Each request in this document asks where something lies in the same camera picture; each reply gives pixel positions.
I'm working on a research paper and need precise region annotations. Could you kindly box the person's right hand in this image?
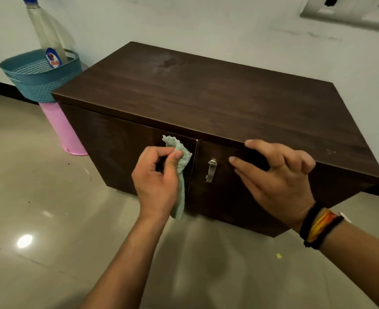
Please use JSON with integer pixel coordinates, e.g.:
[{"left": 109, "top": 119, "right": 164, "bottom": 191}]
[{"left": 228, "top": 139, "right": 317, "bottom": 231}]

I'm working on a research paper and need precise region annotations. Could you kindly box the person's left hand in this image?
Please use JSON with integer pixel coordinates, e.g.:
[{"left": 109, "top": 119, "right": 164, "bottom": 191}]
[{"left": 132, "top": 146, "right": 184, "bottom": 220}]

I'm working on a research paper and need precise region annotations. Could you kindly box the light green cleaning cloth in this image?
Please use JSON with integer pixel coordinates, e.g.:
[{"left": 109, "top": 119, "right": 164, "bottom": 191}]
[{"left": 162, "top": 135, "right": 193, "bottom": 220}]

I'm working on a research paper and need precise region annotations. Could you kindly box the person's left forearm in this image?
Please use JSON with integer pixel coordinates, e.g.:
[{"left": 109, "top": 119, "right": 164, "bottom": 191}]
[{"left": 80, "top": 215, "right": 174, "bottom": 309}]

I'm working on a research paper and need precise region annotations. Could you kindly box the person's right forearm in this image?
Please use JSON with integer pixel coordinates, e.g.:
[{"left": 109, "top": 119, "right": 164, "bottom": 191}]
[{"left": 318, "top": 219, "right": 379, "bottom": 309}]

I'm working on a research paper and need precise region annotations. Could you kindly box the dark brown cabinet door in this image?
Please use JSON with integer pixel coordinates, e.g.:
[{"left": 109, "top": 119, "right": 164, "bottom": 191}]
[
  {"left": 186, "top": 139, "right": 371, "bottom": 238},
  {"left": 59, "top": 103, "right": 198, "bottom": 208}
]

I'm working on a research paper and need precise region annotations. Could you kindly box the black wristband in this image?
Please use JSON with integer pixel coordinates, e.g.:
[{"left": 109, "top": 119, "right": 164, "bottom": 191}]
[{"left": 299, "top": 202, "right": 326, "bottom": 241}]

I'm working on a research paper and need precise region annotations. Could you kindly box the dark brown wooden cabinet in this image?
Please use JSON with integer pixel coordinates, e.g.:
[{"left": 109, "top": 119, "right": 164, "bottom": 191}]
[{"left": 52, "top": 41, "right": 379, "bottom": 238}]

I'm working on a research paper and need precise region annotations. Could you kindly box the orange yellow thread wristband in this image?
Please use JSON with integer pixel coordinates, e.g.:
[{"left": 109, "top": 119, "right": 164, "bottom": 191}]
[{"left": 306, "top": 209, "right": 339, "bottom": 245}]

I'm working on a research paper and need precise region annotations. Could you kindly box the pink plastic bucket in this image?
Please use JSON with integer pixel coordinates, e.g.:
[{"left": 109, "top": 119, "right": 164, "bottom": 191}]
[{"left": 39, "top": 102, "right": 89, "bottom": 156}]

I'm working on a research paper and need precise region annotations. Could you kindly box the blue woven plastic basket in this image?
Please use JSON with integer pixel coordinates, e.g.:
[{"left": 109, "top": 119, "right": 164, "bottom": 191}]
[{"left": 0, "top": 49, "right": 83, "bottom": 103}]

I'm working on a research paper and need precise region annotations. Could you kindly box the clear spray bottle blue cap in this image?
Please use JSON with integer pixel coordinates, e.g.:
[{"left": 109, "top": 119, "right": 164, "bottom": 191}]
[{"left": 21, "top": 0, "right": 70, "bottom": 69}]

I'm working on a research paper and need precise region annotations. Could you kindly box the silver metal door handle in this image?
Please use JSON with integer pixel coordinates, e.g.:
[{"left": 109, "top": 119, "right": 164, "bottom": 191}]
[{"left": 205, "top": 159, "right": 218, "bottom": 184}]

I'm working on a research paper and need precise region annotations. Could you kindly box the white wall switch panel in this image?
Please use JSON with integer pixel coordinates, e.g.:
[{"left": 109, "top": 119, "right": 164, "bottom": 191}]
[{"left": 299, "top": 0, "right": 379, "bottom": 33}]

